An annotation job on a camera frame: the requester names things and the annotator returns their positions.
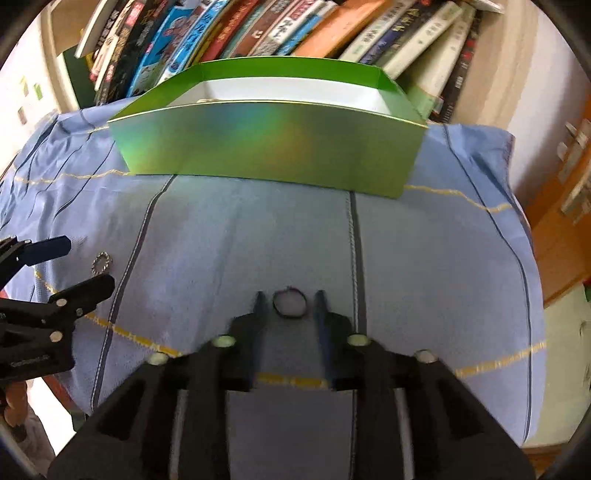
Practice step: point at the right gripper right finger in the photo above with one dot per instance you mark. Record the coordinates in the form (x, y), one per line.
(413, 418)

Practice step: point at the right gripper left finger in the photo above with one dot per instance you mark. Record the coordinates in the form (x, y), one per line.
(169, 417)

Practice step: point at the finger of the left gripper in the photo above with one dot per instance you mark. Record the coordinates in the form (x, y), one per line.
(15, 254)
(81, 298)

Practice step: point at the person hand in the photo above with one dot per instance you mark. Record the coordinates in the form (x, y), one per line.
(15, 404)

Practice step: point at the blue cloth with stripes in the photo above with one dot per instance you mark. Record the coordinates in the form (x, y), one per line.
(447, 267)

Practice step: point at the dark green book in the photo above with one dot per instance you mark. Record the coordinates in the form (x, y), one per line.
(78, 72)

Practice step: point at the white leaning book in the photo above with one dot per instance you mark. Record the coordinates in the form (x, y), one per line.
(94, 27)

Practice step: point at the brown wooden door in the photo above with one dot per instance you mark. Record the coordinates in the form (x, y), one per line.
(559, 216)

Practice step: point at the green cardboard box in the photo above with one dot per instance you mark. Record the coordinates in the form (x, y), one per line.
(310, 121)

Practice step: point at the wooden bookshelf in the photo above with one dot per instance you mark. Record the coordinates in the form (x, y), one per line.
(490, 94)

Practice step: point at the orange book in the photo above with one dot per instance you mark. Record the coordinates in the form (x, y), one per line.
(340, 27)

